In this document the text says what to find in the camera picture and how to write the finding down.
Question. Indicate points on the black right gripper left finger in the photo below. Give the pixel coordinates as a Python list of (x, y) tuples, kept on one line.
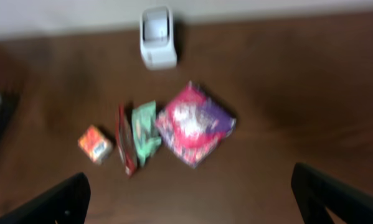
[(67, 202)]

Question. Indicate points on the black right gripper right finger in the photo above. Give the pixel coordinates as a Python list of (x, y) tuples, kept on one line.
[(316, 193)]

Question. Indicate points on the small orange box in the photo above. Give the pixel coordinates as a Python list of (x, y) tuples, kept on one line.
[(95, 144)]

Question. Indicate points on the orange brown snack bar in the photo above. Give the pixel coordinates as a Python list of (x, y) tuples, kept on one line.
[(124, 140)]

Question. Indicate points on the teal snack packet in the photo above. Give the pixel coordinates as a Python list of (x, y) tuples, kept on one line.
[(145, 134)]

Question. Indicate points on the purple pink liner pack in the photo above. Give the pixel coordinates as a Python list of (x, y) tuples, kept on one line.
[(192, 124)]

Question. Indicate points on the white barcode scanner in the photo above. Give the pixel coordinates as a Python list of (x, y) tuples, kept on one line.
[(156, 38)]

